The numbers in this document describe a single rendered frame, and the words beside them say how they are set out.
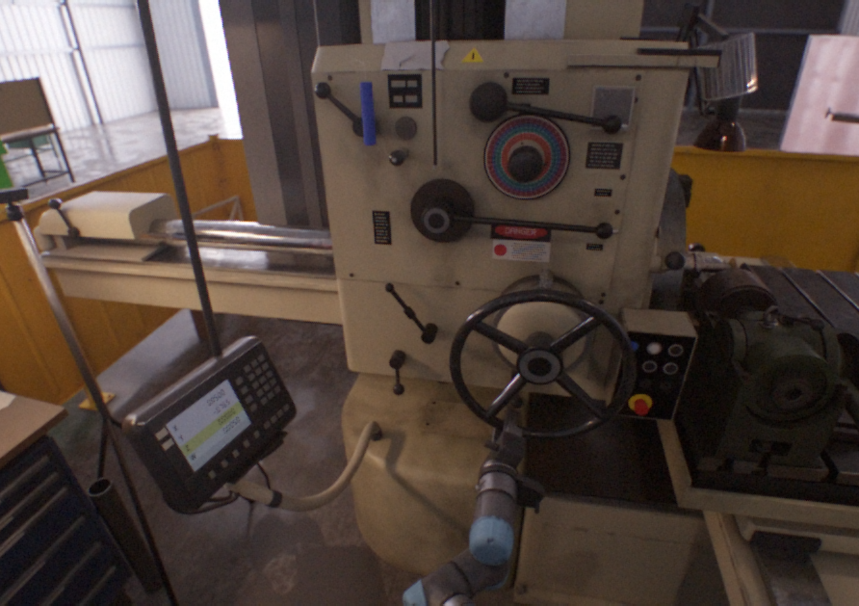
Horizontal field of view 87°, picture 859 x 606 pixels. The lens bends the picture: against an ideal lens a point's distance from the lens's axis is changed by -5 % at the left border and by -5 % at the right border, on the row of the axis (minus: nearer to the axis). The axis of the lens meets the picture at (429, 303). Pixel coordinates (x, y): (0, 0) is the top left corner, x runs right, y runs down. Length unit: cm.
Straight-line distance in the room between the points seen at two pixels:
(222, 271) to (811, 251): 372
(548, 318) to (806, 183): 307
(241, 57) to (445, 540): 191
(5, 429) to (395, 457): 119
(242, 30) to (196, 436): 141
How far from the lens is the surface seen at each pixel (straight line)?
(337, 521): 239
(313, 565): 229
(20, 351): 320
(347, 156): 114
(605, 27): 171
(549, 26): 169
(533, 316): 107
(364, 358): 138
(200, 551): 248
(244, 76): 201
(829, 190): 405
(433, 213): 104
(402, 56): 110
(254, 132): 202
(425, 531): 196
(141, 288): 211
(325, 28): 185
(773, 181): 388
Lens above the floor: 190
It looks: 29 degrees down
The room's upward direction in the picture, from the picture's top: 1 degrees counter-clockwise
